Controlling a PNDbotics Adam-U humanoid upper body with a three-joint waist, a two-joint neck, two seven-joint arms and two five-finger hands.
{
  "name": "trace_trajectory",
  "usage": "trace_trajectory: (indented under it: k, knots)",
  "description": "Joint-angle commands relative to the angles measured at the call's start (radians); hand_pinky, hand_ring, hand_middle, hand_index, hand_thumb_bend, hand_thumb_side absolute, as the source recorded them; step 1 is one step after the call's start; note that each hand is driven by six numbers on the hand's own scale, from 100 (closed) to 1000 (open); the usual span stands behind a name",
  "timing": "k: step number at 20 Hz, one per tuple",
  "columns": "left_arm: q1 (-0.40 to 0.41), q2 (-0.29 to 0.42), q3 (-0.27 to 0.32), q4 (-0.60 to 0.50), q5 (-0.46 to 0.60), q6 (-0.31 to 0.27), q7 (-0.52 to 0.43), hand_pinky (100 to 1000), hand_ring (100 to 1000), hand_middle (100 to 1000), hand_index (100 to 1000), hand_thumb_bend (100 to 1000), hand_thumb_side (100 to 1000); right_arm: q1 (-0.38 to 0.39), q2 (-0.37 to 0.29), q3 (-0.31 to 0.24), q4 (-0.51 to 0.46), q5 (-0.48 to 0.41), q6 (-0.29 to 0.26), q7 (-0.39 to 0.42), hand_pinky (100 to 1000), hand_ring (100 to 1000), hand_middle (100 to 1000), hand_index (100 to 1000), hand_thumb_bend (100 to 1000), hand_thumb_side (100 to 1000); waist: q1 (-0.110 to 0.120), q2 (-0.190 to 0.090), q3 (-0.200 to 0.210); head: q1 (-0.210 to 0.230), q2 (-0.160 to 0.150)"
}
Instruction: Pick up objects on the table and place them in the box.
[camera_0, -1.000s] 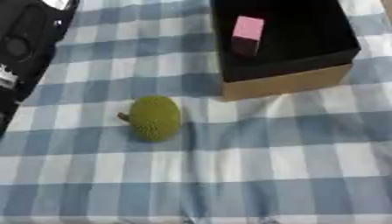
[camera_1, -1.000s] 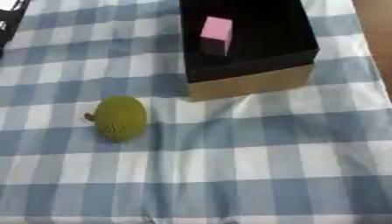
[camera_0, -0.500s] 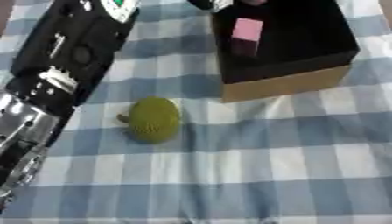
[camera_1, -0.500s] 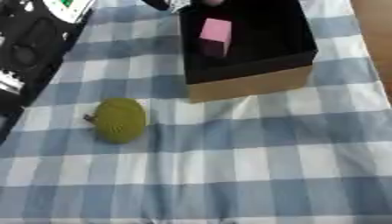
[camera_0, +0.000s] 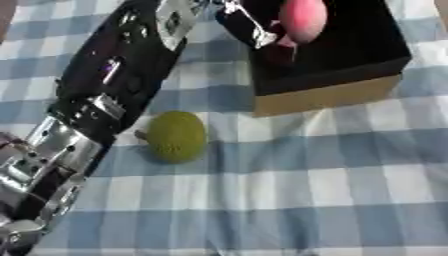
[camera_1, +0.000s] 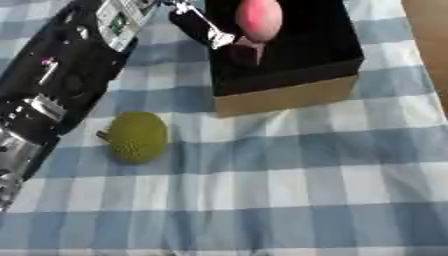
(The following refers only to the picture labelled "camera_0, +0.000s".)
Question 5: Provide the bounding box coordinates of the pink toy fruit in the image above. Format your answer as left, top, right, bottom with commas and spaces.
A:
269, 0, 331, 48

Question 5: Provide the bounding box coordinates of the green round toy fruit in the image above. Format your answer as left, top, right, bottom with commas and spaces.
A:
133, 110, 210, 165

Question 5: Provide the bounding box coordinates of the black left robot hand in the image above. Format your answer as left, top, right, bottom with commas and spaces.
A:
47, 0, 280, 146

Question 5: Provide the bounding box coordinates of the tan cardboard box black inside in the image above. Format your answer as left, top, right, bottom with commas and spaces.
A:
239, 0, 413, 118

